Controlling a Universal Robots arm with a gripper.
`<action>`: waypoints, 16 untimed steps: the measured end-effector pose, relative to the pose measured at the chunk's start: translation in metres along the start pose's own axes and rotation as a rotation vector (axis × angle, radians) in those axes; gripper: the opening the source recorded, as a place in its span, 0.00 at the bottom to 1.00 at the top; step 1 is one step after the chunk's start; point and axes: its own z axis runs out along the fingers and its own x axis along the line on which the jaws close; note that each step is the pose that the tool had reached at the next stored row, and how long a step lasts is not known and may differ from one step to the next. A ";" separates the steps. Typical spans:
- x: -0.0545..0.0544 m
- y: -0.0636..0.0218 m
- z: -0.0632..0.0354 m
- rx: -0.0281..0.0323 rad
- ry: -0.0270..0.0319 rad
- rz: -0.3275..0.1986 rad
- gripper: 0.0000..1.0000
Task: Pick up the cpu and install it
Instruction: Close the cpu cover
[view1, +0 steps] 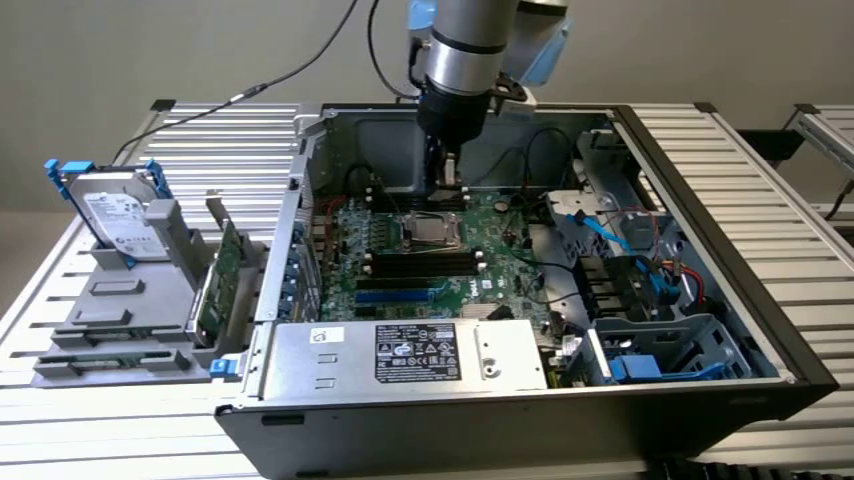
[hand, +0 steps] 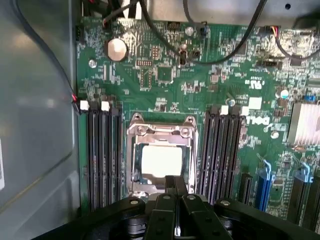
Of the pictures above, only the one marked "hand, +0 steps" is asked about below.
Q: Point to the black expansion slot blue latch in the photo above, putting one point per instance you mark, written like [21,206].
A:
[300,197]

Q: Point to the white board sticker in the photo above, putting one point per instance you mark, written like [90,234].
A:
[255,103]

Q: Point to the silver coin cell battery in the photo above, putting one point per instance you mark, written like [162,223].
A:
[116,49]

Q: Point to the grey metal PC case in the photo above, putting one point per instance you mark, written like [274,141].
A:
[37,100]

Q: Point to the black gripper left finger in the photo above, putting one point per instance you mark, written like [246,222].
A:
[160,220]

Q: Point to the green Dell motherboard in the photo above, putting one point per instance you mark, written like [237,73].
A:
[200,82]

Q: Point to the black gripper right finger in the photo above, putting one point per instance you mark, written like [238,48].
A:
[200,220]

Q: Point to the short black expansion slot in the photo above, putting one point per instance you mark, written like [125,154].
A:
[246,187]

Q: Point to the metal CPU socket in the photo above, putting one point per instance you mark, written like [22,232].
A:
[162,130]

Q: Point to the silver round capacitor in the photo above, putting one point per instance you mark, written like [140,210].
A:
[283,93]

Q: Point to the silver finned chipset heatsink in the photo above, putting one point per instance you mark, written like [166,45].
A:
[303,125]

